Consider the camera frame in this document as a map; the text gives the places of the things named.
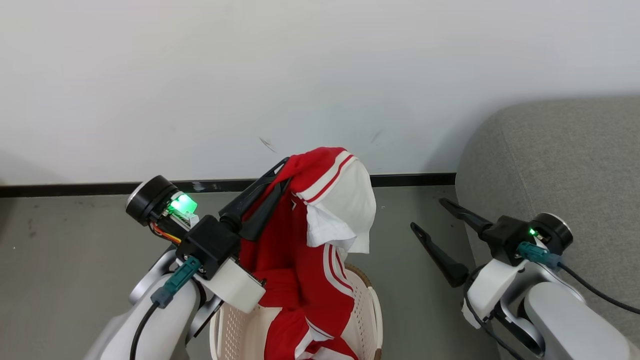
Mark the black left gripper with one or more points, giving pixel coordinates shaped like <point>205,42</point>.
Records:
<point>207,242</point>

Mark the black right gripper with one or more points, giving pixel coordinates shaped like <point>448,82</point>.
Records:
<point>505,235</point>

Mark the red and white garment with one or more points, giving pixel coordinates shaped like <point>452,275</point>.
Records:
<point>300,260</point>

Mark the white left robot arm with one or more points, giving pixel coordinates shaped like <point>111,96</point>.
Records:
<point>170,325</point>

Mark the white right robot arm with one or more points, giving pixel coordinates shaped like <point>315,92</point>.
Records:
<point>565,320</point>

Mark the cream perforated laundry basket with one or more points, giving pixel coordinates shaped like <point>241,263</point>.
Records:
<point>367,320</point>

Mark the grey fabric sofa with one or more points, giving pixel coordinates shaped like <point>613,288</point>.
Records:
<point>570,160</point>

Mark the black wall baseboard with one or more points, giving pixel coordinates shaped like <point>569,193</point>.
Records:
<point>75,189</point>

